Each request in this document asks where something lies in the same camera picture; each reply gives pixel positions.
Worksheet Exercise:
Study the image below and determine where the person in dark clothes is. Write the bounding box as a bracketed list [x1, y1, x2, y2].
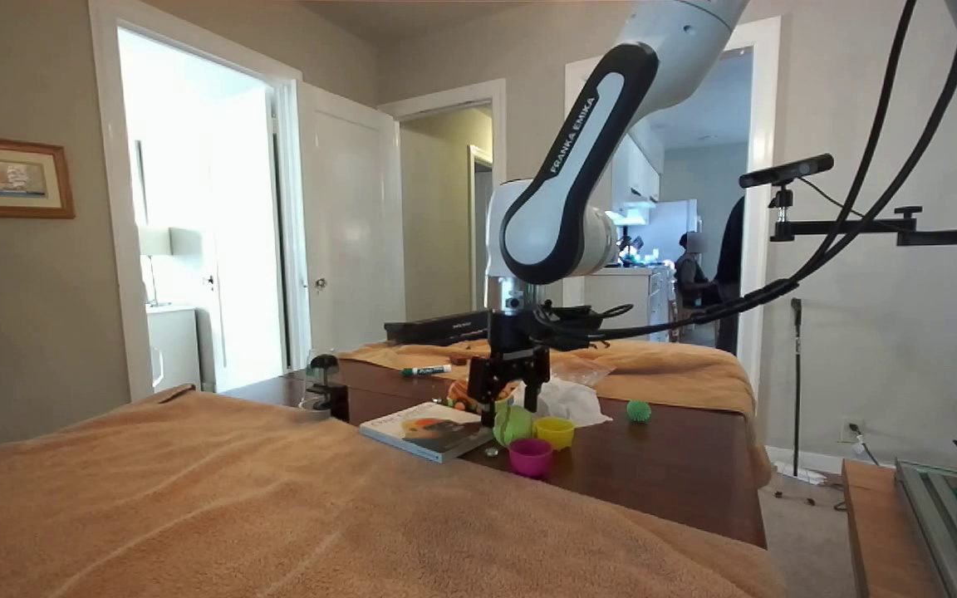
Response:
[672, 229, 723, 346]

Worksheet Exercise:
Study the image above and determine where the yellow plastic cup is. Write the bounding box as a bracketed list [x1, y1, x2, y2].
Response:
[530, 415, 578, 451]

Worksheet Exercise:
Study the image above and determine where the black stereo camera bar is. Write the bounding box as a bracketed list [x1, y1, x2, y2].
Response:
[739, 152, 836, 194]

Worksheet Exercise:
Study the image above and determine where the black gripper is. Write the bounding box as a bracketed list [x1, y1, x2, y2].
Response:
[464, 311, 556, 421]

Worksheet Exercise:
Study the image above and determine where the black tripod pole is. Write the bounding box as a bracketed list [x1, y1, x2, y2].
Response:
[786, 295, 803, 479]

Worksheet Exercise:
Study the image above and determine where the white open door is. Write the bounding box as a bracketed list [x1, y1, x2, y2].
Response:
[294, 81, 410, 358]

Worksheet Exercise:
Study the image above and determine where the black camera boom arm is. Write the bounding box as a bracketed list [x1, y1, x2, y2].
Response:
[771, 204, 957, 248]

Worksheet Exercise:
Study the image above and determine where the beige inner door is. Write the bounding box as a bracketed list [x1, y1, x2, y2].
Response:
[398, 126, 478, 326]

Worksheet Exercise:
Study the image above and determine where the black flat case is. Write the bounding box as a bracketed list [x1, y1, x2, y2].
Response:
[383, 310, 499, 346]

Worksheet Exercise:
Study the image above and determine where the pink plastic cup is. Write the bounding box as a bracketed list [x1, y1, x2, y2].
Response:
[506, 435, 558, 482]

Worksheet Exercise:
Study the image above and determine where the black tabletop device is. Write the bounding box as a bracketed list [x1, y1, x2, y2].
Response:
[300, 353, 355, 426]

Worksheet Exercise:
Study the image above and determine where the illustrated book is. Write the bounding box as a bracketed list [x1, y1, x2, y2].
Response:
[357, 398, 495, 466]

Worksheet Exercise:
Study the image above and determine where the white bathroom cabinet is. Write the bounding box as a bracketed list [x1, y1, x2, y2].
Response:
[144, 304, 205, 393]

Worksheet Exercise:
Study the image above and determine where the thick black cable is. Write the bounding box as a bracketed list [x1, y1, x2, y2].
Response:
[591, 8, 957, 343]

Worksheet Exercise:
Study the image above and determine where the thin black cable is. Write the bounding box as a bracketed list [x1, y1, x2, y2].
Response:
[791, 0, 923, 278]

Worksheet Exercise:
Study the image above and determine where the grey metal mounting plate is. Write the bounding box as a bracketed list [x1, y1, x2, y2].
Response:
[889, 462, 957, 598]

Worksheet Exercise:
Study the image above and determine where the green plastic cup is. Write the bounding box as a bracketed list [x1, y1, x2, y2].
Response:
[489, 398, 538, 449]

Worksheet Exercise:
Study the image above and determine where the white plastic bag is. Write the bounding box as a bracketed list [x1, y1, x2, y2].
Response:
[530, 374, 616, 432]

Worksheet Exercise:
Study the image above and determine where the light wooden board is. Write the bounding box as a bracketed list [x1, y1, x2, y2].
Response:
[842, 459, 946, 598]

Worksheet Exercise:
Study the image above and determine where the framed wall picture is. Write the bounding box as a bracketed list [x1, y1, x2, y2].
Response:
[0, 131, 76, 224]

